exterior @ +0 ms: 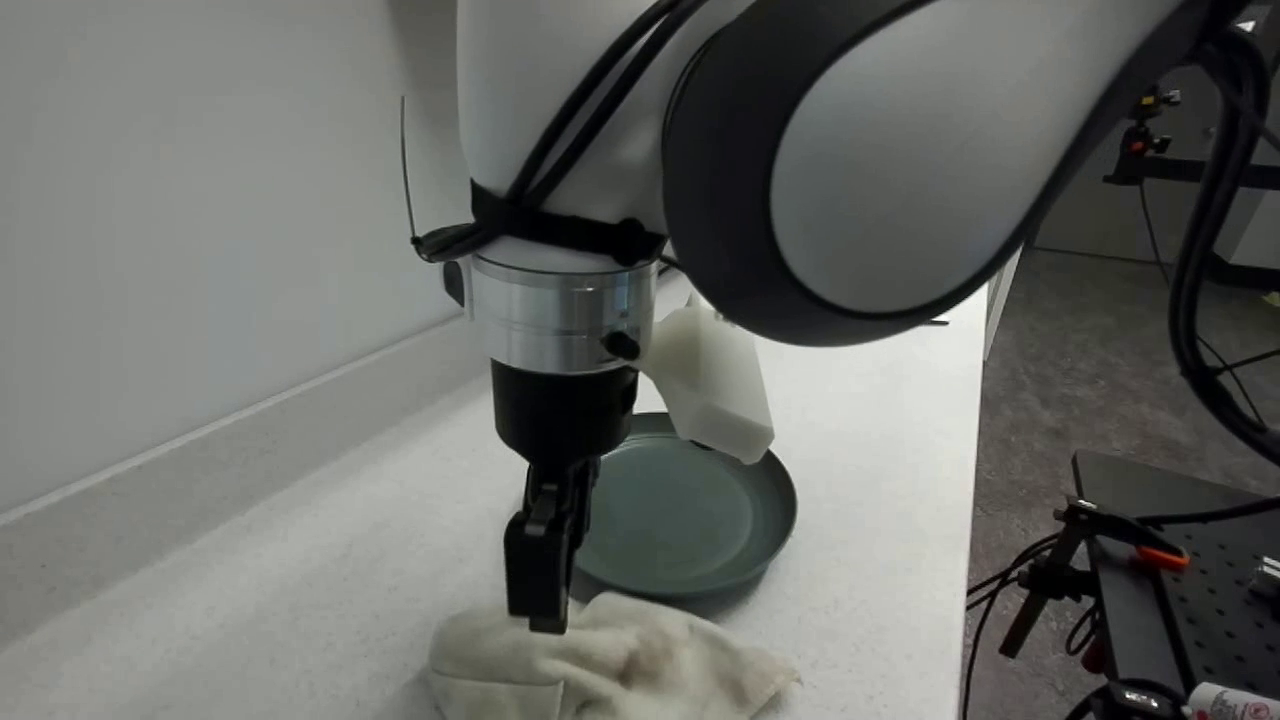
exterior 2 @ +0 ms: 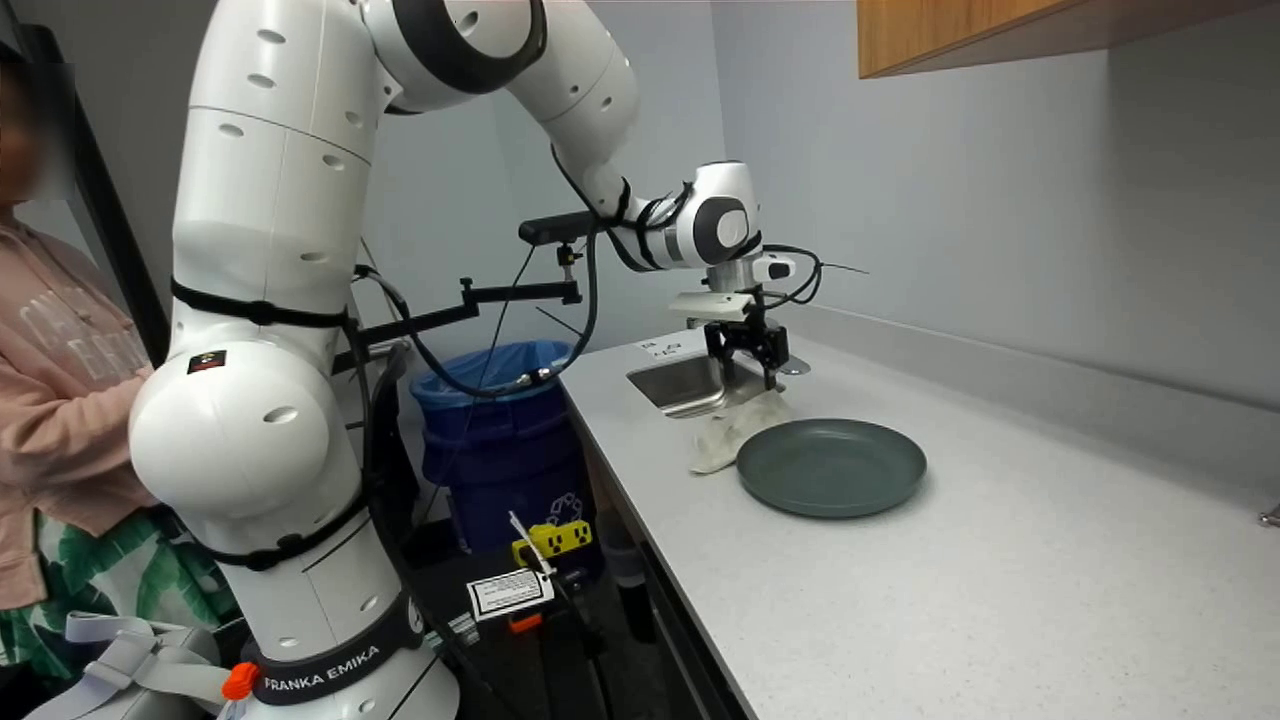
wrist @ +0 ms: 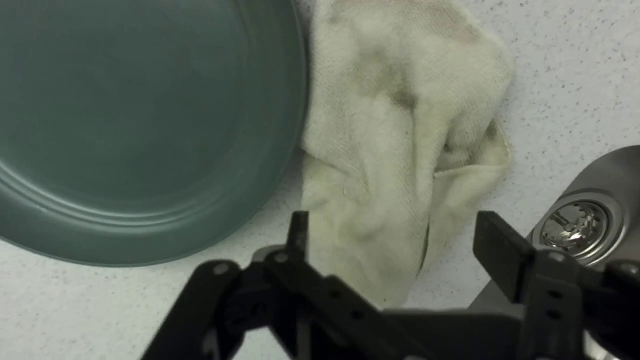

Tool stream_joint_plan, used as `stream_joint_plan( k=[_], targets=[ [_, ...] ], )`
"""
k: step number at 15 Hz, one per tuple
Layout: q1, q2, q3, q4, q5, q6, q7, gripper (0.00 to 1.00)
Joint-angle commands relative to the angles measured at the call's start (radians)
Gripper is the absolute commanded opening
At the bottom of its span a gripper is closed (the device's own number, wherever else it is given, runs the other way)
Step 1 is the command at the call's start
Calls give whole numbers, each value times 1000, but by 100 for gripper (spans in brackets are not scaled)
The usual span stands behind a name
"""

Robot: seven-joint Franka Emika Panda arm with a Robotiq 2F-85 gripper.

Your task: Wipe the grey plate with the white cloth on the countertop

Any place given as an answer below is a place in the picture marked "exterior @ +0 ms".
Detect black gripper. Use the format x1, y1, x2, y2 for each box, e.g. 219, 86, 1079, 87
486, 356, 646, 639

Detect grey round plate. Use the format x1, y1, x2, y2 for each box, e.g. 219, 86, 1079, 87
570, 407, 803, 619

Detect white cloth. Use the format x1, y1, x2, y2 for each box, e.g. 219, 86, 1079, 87
425, 587, 803, 720

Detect red clip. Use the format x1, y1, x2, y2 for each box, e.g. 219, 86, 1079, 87
1115, 537, 1201, 580

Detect white bottle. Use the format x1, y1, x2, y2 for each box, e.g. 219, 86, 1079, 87
1179, 681, 1280, 720

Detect black clamp stand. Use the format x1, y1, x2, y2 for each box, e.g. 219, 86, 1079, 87
1099, 81, 1280, 194

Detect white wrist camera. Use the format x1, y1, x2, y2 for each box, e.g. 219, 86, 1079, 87
646, 304, 781, 469

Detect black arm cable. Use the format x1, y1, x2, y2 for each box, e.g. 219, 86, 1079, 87
396, 0, 713, 274

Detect black cable bundle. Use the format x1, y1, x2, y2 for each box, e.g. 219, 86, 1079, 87
962, 491, 1113, 720

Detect thick black hose cable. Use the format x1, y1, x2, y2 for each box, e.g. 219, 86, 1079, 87
1164, 25, 1280, 472

